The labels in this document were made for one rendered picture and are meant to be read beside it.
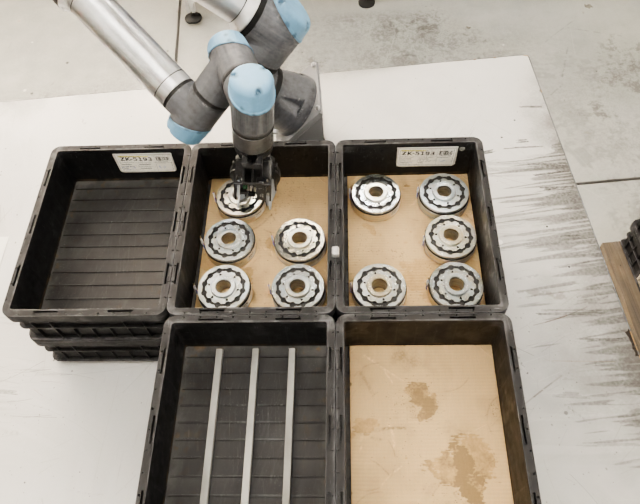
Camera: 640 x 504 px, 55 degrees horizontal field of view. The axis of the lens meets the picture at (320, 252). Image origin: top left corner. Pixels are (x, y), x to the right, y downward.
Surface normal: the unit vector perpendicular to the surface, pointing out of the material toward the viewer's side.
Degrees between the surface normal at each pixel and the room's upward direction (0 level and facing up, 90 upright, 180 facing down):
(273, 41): 81
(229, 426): 0
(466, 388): 0
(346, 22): 0
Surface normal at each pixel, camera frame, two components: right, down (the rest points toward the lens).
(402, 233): -0.05, -0.52
